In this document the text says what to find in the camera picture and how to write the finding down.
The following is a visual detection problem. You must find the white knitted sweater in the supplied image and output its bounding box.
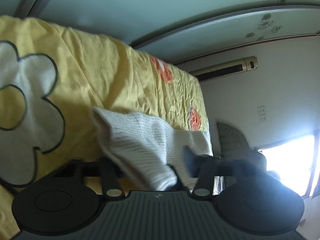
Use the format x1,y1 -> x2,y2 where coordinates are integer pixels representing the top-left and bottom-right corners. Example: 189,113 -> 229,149
92,107 -> 213,191

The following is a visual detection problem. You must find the grey cloud shaped headboard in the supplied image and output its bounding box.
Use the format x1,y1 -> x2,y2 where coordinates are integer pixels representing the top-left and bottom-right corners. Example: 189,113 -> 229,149
217,122 -> 267,172

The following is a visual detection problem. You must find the gold standing air conditioner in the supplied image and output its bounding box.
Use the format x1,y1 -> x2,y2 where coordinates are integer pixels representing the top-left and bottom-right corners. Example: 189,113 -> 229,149
190,56 -> 258,82

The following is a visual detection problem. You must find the yellow carrot print quilt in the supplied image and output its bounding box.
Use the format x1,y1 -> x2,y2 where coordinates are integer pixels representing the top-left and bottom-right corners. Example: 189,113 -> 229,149
1,16 -> 212,239

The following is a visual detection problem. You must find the sliding wardrobe with flower decals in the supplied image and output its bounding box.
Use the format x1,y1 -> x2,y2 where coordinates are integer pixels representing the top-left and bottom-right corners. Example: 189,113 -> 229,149
1,0 -> 319,63

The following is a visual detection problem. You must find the white wall socket panel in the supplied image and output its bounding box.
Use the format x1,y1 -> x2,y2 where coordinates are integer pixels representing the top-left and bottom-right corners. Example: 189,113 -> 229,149
258,106 -> 267,122

